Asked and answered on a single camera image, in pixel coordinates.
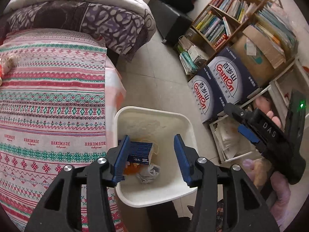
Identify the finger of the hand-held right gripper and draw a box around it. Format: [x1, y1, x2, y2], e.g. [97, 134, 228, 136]
[237, 123, 261, 144]
[223, 103, 254, 124]

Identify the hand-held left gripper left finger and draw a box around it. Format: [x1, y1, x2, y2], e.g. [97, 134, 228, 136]
[24, 135, 131, 232]

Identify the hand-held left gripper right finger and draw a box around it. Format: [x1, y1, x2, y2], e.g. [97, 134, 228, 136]
[173, 134, 280, 232]

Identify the blue small box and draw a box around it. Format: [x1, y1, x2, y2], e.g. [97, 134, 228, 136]
[118, 139, 154, 166]

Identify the white plastic bin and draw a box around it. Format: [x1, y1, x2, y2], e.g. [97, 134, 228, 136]
[114, 106, 199, 208]

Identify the person's right hand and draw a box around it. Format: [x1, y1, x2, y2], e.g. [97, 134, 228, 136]
[255, 97, 282, 129]

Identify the orange peel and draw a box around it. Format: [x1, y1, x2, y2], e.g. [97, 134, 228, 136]
[123, 163, 143, 176]

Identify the stack of loose papers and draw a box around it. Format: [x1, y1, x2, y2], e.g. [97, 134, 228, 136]
[212, 119, 261, 160]

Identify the tan fuzzy object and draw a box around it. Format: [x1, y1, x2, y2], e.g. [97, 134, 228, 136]
[243, 158, 272, 188]

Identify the crumpled white wrapper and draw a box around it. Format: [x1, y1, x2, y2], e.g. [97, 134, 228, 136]
[135, 163, 161, 185]

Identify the blue water carton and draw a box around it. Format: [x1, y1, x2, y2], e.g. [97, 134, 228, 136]
[188, 65, 227, 124]
[207, 46, 259, 116]

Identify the white low shelf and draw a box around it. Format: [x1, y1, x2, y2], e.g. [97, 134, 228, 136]
[209, 59, 309, 164]

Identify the brown cardboard box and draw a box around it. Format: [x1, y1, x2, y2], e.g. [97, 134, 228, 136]
[230, 25, 296, 88]

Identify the stack of books on floor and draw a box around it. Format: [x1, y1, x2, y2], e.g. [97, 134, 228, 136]
[179, 35, 210, 76]

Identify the patterned striped tablecloth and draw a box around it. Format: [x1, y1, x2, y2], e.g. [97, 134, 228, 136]
[0, 28, 127, 232]

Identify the wooden bookshelf with books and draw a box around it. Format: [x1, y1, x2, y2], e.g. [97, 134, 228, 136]
[192, 0, 298, 56]

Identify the black ottoman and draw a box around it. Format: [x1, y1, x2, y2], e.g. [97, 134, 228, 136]
[148, 0, 194, 46]

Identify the bed with grey quilt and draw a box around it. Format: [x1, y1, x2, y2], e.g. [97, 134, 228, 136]
[0, 0, 156, 62]

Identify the tan crumpled tissue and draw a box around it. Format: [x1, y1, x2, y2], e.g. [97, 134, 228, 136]
[2, 54, 20, 73]

